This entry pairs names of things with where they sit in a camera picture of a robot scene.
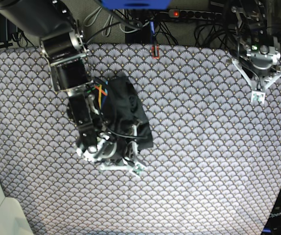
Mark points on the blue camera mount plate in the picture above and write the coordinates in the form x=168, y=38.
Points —
x=136, y=4

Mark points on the dark grey T-shirt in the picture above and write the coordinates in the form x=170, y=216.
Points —
x=123, y=112

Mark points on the red black table clamp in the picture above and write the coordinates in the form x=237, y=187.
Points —
x=155, y=52

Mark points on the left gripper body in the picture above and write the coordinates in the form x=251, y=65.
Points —
x=261, y=59

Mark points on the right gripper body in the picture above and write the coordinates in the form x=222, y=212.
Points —
x=110, y=149

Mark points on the fan-patterned table cloth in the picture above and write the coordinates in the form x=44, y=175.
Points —
x=214, y=168

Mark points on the white plastic bin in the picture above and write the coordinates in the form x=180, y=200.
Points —
x=12, y=218

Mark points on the black power strip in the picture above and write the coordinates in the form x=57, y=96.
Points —
x=194, y=15

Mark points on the black power adapter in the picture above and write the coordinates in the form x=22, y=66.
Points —
x=8, y=31

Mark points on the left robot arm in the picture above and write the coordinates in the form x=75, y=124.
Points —
x=245, y=22

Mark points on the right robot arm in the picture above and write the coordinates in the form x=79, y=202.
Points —
x=62, y=45

